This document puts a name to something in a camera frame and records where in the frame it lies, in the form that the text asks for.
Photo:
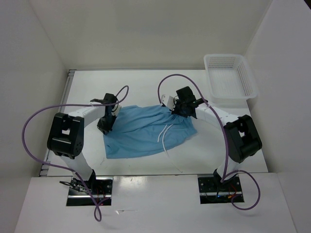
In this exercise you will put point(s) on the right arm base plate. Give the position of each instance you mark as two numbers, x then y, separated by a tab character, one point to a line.
211	193

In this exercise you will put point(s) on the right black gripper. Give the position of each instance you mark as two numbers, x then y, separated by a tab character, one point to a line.
177	101

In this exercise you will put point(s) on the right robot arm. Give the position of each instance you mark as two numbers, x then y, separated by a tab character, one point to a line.
240	133

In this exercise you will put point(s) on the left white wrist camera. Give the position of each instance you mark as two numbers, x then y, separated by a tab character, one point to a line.
115	111

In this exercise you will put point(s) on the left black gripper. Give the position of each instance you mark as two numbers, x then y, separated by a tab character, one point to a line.
105	129

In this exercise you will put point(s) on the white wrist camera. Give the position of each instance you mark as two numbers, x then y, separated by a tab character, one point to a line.
115	111
167	101

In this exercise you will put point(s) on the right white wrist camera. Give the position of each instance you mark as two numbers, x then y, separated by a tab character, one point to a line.
167	101

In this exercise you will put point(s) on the light blue shorts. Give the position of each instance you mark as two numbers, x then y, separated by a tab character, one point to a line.
142	136

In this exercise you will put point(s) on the white plastic basket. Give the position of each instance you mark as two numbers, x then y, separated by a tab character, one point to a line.
230	78

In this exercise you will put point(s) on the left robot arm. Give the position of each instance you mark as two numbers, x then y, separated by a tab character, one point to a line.
66	138

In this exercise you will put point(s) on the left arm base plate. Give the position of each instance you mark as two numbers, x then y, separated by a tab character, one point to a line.
78	195

